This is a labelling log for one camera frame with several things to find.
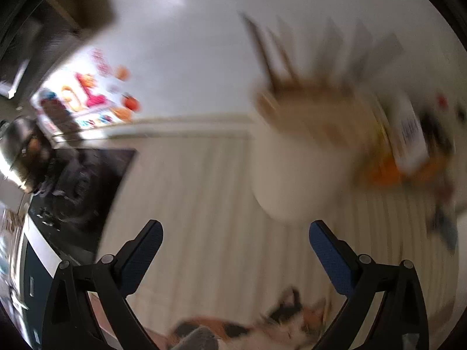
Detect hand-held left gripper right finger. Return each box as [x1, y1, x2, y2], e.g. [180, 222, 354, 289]
[309, 219, 430, 350]

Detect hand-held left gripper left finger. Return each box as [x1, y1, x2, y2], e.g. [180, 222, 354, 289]
[42, 219, 163, 350]

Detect white utensil holder cup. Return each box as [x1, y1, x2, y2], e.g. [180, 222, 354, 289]
[250, 80, 380, 225]

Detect striped counter cover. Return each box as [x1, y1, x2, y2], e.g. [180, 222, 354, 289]
[88, 131, 464, 340]

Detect black gas stove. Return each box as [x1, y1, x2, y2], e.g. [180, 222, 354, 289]
[27, 148, 137, 254]

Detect calico cat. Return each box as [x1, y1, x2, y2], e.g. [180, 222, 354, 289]
[166, 286, 334, 350]

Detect teal cabinet front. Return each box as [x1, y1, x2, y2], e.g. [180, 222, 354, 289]
[15, 241, 59, 336]

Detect white labelled bottle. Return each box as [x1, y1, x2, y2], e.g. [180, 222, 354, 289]
[385, 93, 433, 176]

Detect dark cooking pot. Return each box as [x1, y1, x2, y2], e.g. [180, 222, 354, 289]
[0, 117, 55, 194]

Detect red capped dark bottle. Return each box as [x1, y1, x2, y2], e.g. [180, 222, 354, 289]
[419, 93, 458, 154]

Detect range hood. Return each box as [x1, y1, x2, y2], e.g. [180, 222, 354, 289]
[0, 0, 117, 97]

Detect colourful wall stickers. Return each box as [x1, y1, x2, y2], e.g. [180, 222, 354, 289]
[31, 47, 143, 135]

